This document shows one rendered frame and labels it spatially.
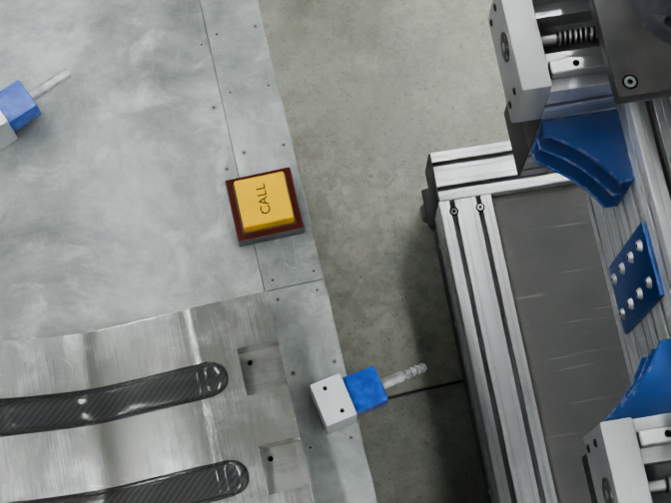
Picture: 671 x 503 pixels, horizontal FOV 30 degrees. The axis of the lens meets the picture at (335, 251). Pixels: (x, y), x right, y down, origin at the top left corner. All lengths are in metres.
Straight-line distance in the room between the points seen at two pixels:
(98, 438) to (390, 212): 1.11
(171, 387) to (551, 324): 0.89
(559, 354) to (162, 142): 0.84
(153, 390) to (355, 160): 1.10
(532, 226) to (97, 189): 0.87
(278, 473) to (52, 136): 0.51
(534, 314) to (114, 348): 0.91
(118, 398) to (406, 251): 1.05
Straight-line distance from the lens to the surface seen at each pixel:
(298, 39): 2.49
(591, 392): 2.08
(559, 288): 2.12
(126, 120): 1.56
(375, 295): 2.30
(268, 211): 1.46
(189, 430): 1.35
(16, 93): 1.56
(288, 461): 1.36
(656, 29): 1.35
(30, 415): 1.36
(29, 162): 1.57
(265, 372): 1.38
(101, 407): 1.38
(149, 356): 1.38
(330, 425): 1.38
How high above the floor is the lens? 2.21
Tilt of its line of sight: 72 degrees down
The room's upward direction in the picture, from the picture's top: straight up
